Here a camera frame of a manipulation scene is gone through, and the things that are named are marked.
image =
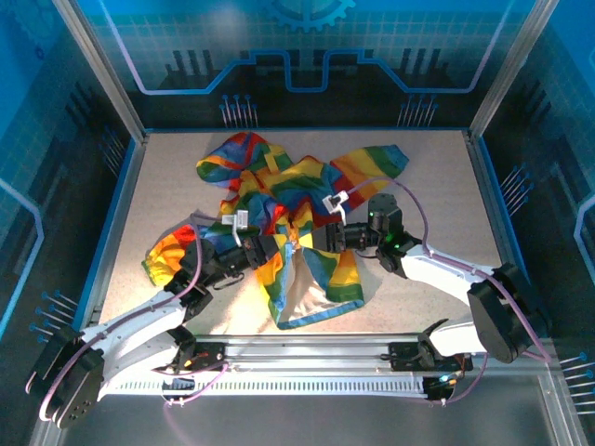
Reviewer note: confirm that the rainbow striped zip jacket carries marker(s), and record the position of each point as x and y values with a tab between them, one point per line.
288	181

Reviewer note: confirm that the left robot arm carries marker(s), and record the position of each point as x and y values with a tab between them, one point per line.
135	325

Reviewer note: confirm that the small black electronics board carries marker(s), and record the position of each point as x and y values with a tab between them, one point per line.
441	385

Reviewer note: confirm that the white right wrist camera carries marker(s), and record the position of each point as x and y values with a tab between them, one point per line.
334	202

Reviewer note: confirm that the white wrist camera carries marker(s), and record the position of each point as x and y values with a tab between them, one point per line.
334	202
241	218

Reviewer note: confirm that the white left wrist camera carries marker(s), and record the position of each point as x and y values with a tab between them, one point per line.
241	218

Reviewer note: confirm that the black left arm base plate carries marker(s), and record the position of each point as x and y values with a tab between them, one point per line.
211	355

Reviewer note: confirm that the aluminium frame cross rail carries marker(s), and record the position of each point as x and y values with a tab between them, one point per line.
307	353

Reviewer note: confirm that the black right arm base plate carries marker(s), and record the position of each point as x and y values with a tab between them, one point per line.
404	355

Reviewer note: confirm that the aluminium frame post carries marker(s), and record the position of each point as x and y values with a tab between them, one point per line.
506	69
102	69

